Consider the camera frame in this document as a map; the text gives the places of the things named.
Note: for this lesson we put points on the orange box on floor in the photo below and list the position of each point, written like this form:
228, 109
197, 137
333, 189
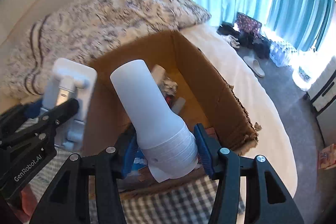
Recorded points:
327, 157

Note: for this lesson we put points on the white slipper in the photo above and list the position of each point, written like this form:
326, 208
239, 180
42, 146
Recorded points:
254, 65

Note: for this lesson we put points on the white cabinet with black trim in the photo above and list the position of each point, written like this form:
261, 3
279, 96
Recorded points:
322, 98

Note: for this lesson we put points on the checkered gingham cloth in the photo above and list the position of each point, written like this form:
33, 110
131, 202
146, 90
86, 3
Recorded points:
191, 203

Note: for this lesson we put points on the floral beige duvet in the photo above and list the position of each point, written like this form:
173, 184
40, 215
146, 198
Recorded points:
85, 30

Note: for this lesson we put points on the pile of dark clothes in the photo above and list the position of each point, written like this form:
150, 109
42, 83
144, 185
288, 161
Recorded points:
237, 39

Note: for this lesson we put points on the dark patterned bag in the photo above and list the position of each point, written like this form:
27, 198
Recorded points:
248, 24

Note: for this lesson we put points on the white plastic bottle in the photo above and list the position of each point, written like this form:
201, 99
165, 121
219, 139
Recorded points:
163, 136

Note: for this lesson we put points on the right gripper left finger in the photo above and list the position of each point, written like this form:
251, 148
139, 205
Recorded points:
66, 200

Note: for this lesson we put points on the brown cardboard box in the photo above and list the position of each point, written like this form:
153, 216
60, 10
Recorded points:
209, 98

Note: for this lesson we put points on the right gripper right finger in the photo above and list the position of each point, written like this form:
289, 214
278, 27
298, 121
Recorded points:
267, 198

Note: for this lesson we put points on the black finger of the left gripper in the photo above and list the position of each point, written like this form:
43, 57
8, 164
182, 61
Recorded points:
28, 142

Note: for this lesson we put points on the white phone holder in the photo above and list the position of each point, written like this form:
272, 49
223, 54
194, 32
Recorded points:
70, 80

